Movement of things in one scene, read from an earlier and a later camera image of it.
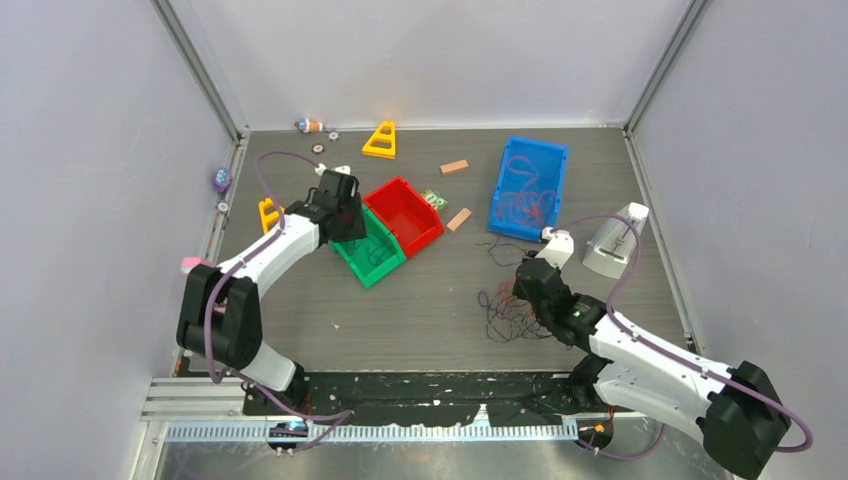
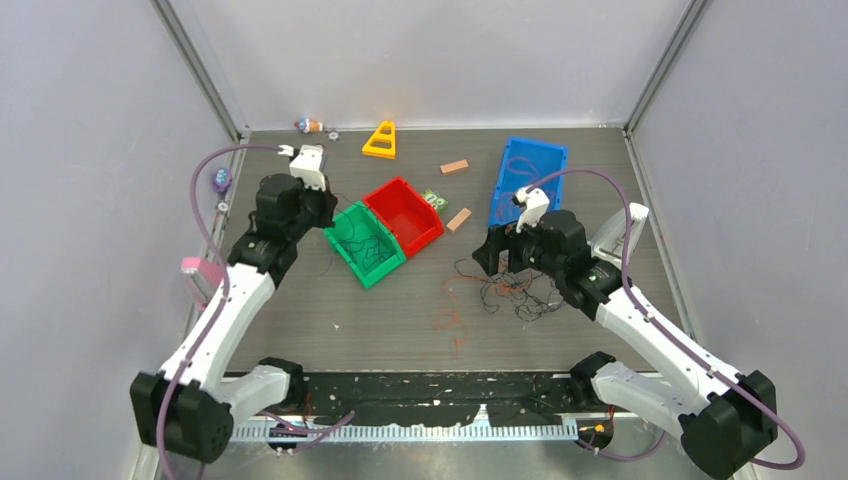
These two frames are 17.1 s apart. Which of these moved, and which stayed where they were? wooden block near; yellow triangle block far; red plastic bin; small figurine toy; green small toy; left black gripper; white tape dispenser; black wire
Moved: left black gripper; black wire
Stayed: red plastic bin; yellow triangle block far; green small toy; white tape dispenser; small figurine toy; wooden block near
